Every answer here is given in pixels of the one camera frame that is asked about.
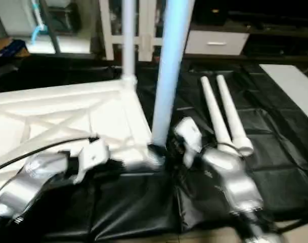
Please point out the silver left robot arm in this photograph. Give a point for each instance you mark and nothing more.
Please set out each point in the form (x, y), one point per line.
(22, 185)

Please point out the grey metal pole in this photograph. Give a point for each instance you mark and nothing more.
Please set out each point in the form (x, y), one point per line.
(51, 25)

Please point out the white plastic table leg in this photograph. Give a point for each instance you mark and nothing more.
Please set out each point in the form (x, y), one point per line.
(233, 114)
(214, 109)
(128, 40)
(169, 66)

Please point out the white low drawer unit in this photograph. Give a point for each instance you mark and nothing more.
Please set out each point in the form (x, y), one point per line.
(214, 43)

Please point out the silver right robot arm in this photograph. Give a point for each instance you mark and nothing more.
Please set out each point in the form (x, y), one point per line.
(234, 182)

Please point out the white glass-door cabinet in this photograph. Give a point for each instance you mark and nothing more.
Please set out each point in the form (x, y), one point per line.
(143, 25)

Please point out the white plastic table top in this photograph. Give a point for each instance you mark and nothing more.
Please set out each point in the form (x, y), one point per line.
(52, 116)

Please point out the white sheet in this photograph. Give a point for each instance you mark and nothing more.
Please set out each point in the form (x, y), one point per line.
(295, 86)

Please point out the black work mat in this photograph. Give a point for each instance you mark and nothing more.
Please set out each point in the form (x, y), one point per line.
(143, 202)

